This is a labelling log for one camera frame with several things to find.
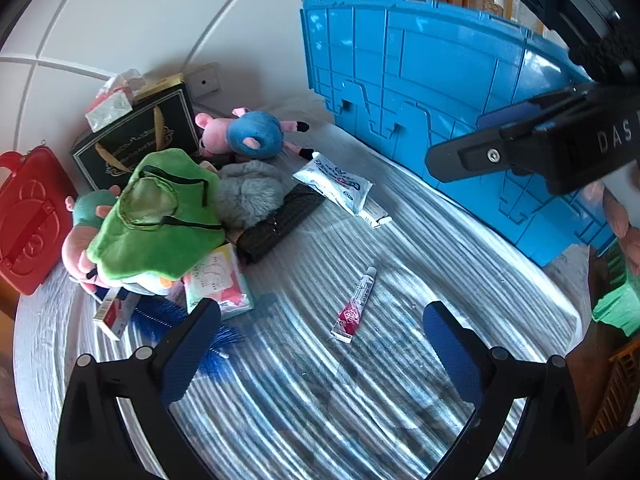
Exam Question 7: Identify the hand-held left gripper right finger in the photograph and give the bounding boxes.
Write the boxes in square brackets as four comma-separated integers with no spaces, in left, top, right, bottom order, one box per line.
[422,301,586,480]

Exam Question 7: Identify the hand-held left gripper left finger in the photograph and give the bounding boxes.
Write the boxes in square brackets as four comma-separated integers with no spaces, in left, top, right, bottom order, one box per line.
[55,297,223,480]

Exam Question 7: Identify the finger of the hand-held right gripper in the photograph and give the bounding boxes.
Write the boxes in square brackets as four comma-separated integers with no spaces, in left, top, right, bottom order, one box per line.
[425,129,549,183]
[476,101,544,131]

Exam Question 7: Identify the blue plastic storage crate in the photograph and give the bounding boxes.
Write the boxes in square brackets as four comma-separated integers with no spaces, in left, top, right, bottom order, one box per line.
[301,0,618,267]

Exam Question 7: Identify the white pink cream tube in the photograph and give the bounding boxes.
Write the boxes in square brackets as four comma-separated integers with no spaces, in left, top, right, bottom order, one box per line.
[330,266,377,344]

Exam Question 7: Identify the green plush hat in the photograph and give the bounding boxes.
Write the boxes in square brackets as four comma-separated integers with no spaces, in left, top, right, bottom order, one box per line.
[86,151,226,282]

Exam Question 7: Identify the grey furry plush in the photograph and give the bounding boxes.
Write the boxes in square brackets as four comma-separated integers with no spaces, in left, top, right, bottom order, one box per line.
[215,161,301,231]

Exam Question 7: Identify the pig plush teal dress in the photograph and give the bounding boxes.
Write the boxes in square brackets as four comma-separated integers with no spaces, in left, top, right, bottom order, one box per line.
[61,185,186,297]

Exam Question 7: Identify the person's right hand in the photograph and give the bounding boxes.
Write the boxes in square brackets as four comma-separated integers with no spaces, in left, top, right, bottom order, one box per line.
[601,187,640,278]

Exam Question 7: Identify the blue bristle brush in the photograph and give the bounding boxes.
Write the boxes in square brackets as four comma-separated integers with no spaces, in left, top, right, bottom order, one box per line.
[107,287,247,361]

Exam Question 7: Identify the pink wet wipes packet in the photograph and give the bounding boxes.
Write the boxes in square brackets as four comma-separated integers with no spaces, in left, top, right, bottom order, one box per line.
[182,242,255,322]

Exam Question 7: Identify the red white small box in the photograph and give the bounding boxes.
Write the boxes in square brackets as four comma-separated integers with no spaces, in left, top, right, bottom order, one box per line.
[92,286,142,342]

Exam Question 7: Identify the small white carton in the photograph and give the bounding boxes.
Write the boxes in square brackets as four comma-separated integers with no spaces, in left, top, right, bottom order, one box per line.
[359,199,393,229]

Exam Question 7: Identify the white snack packet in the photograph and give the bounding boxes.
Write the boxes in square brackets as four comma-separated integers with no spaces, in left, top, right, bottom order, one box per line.
[292,152,375,217]

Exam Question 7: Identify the green bag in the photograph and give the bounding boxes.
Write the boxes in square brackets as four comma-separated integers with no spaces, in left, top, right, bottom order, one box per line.
[591,247,640,338]

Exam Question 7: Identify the wooden slatted crate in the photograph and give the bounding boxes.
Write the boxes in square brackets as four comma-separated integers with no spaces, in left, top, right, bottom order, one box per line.
[585,335,640,438]

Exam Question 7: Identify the red plastic toy suitcase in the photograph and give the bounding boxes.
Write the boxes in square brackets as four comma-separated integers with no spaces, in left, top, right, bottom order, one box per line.
[0,146,80,296]

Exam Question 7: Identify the pig plush blue shirt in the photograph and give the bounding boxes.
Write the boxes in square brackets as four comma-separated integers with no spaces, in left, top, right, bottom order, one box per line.
[194,106,321,162]

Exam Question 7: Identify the tissue pack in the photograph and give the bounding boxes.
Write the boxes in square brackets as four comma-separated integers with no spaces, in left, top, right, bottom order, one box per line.
[84,72,146,133]

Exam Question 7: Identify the gold flat box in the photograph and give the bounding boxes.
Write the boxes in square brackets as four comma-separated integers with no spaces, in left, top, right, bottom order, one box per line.
[135,73,187,102]

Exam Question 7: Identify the black gift bag gold handles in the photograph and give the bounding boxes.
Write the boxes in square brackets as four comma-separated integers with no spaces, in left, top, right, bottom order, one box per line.
[70,85,201,193]

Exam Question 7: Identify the grey wall socket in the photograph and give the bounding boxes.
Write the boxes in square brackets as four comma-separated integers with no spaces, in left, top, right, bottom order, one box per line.
[187,62,222,98]

